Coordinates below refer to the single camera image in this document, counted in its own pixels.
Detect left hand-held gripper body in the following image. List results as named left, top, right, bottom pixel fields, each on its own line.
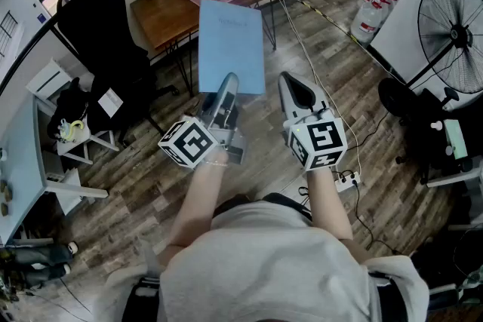
left=157, top=94, right=248, bottom=170

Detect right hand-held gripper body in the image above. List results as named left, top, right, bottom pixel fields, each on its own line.
left=282, top=107, right=348, bottom=173

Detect person's left forearm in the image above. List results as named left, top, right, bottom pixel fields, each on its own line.
left=156, top=158, right=231, bottom=268

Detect person's right forearm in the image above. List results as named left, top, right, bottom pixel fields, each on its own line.
left=305, top=165, right=373, bottom=265

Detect person's left hand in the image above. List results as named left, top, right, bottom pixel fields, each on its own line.
left=208, top=146, right=229, bottom=163

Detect white power strip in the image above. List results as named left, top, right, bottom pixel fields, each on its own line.
left=334, top=171, right=361, bottom=193

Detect person's black trousers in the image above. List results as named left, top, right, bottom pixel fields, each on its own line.
left=213, top=192, right=314, bottom=227

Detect yellow black floor tape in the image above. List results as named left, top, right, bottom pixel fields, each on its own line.
left=300, top=0, right=363, bottom=44

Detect white paper sheet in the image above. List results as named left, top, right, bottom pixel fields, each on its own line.
left=97, top=88, right=124, bottom=118

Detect brown wooden table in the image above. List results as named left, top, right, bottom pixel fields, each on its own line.
left=130, top=0, right=301, bottom=95

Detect black office chair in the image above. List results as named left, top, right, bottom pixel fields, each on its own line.
left=395, top=86, right=483, bottom=188
left=56, top=0, right=180, bottom=148

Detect black bag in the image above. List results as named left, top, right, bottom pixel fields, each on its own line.
left=47, top=77, right=94, bottom=143

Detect pale green device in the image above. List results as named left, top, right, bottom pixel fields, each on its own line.
left=443, top=119, right=469, bottom=160

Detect person's grey shirt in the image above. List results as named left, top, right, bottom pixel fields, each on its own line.
left=156, top=199, right=431, bottom=322

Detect black floor fan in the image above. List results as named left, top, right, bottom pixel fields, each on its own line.
left=378, top=0, right=483, bottom=120

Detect white slatted box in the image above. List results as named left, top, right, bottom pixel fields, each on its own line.
left=26, top=58, right=72, bottom=103

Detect pale blue desk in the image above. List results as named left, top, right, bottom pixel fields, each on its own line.
left=0, top=96, right=109, bottom=246

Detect white cable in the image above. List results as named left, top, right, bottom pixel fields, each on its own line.
left=278, top=0, right=363, bottom=178

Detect black cable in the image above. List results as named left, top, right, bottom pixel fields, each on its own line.
left=350, top=180, right=405, bottom=253

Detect grey webbing strap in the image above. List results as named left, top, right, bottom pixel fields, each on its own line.
left=137, top=235, right=167, bottom=274

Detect black shoulder strap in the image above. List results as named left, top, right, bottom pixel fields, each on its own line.
left=369, top=271, right=412, bottom=322
left=120, top=274, right=163, bottom=322

